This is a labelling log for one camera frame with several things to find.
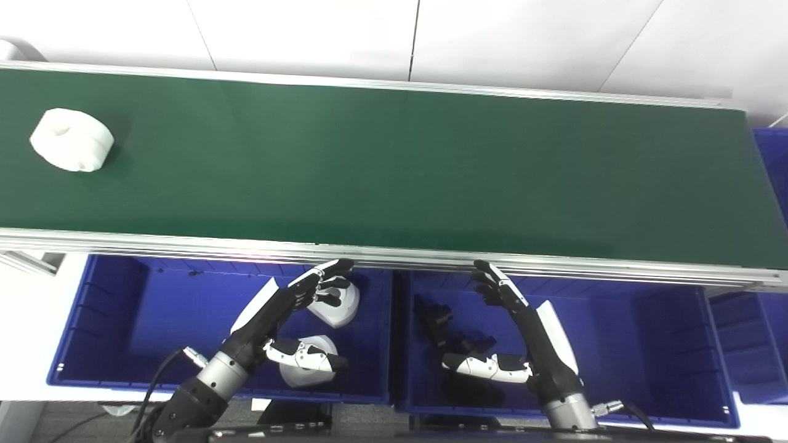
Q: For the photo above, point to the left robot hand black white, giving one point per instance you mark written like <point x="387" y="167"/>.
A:
<point x="271" y="314"/>

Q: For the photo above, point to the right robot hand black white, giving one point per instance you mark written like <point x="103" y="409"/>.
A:
<point x="542" y="344"/>

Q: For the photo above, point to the white round plastic part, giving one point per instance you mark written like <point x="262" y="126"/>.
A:
<point x="72" y="139"/>

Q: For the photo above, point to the white plastic part with hole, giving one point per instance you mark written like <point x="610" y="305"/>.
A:
<point x="340" y="314"/>
<point x="301" y="376"/>

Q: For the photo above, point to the blue plastic bin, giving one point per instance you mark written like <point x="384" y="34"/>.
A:
<point x="775" y="160"/>
<point x="123" y="320"/>
<point x="646" y="344"/>
<point x="757" y="351"/>

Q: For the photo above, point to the black plastic part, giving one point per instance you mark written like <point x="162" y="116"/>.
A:
<point x="434" y="320"/>

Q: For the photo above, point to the green conveyor belt with aluminium rails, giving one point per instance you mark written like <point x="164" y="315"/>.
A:
<point x="394" y="172"/>

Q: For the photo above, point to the aluminium conveyor support leg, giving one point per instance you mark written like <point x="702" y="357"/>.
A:
<point x="31" y="261"/>

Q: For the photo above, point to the grey conveyor end housing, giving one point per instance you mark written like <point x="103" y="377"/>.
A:
<point x="15" y="50"/>

